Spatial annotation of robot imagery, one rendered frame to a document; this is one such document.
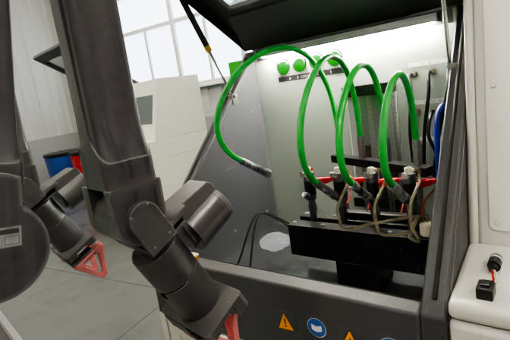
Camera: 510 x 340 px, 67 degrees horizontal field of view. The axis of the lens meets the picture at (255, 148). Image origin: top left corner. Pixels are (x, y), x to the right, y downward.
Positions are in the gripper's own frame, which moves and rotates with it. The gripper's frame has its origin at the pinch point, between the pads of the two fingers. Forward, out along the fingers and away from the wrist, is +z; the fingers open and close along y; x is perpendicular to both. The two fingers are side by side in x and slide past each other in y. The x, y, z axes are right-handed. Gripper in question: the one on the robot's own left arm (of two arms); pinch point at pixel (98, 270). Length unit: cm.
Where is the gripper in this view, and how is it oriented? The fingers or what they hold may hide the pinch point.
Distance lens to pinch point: 93.3
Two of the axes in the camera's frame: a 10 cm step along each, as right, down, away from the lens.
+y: -7.0, -0.2, 7.1
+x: -5.7, 6.2, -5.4
